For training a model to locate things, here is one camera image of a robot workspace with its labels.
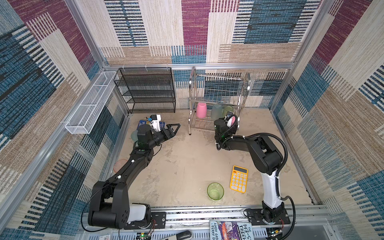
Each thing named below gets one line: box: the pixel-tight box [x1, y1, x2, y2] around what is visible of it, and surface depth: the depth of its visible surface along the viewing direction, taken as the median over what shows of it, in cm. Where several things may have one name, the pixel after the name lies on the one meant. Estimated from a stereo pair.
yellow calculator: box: [229, 165, 249, 194], surface depth 87 cm
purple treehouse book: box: [209, 220, 254, 240], surface depth 70 cm
